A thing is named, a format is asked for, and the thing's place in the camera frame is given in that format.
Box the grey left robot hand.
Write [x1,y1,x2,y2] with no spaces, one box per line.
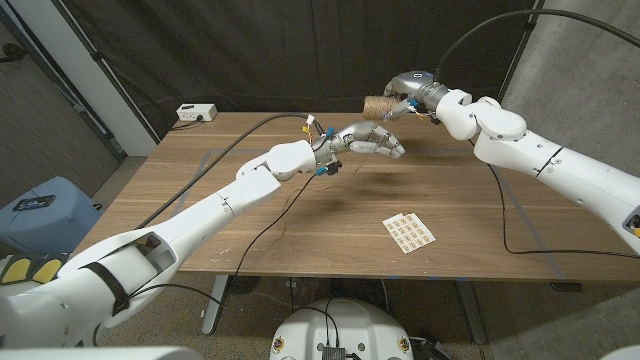
[314,119,406,165]

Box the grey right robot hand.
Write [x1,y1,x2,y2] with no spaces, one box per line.
[383,70,449,121]

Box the jute twine spool with strand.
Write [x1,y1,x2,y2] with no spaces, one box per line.
[269,94,430,247]

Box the sticker sheet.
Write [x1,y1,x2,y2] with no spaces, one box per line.
[382,212,437,255]

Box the black backdrop curtain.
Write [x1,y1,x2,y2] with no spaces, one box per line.
[52,0,544,141]

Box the black backdrop stand pole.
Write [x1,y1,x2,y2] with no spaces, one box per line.
[493,0,546,115]
[49,0,162,145]

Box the white power strip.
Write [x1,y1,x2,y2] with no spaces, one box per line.
[176,103,218,123]

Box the grey tape outline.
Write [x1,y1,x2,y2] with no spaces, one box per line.
[172,148,567,281]

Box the black round ribbed object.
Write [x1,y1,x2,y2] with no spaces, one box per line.
[227,274,262,297]

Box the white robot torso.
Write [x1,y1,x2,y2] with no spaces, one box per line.
[269,298,415,360]

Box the metal table leg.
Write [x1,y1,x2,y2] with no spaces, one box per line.
[201,274,230,336]
[455,279,489,346]

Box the blue plastic bin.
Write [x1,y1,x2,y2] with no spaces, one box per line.
[0,176,104,256]

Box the yellow foot pedal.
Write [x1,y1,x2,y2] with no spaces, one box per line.
[30,254,70,286]
[0,255,34,286]

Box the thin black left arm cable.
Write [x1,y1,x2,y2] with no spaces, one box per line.
[92,173,319,349]

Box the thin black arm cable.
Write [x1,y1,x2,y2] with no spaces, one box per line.
[486,163,640,261]
[92,173,319,349]

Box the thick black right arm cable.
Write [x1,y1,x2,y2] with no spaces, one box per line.
[433,8,640,81]

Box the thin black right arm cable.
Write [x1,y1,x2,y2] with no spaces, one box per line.
[486,163,640,261]

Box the black power strip cable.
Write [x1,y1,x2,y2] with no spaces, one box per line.
[169,115,205,132]

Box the black torso cable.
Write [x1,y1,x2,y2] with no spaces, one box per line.
[294,298,341,349]

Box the black door frame rail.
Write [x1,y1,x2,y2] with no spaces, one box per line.
[0,4,127,164]

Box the black door handle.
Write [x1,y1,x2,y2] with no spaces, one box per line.
[0,43,29,64]

